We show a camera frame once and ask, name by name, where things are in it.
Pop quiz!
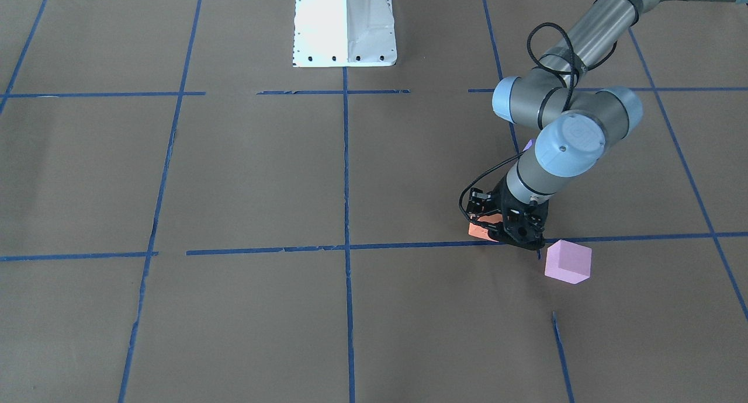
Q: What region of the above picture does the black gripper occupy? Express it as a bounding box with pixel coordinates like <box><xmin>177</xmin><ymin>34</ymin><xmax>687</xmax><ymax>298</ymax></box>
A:
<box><xmin>467</xmin><ymin>178</ymin><xmax>549</xmax><ymax>249</ymax></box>

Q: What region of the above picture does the orange foam cube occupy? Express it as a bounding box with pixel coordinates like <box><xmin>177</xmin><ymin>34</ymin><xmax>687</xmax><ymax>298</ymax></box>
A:
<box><xmin>468</xmin><ymin>214</ymin><xmax>503</xmax><ymax>242</ymax></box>

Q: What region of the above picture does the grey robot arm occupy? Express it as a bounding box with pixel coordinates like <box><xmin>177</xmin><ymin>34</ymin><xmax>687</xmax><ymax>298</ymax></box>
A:
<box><xmin>458</xmin><ymin>0</ymin><xmax>746</xmax><ymax>251</ymax></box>

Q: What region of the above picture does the pink foam cube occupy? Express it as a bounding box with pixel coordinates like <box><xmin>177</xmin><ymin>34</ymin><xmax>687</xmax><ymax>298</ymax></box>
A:
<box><xmin>544</xmin><ymin>240</ymin><xmax>593</xmax><ymax>285</ymax></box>

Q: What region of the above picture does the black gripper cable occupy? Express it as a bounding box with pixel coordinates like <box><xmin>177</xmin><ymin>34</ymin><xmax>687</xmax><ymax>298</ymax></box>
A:
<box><xmin>459</xmin><ymin>22</ymin><xmax>617</xmax><ymax>228</ymax></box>

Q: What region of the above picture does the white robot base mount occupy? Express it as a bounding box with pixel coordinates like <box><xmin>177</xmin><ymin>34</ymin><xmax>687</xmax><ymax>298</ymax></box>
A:
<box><xmin>292</xmin><ymin>0</ymin><xmax>398</xmax><ymax>68</ymax></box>

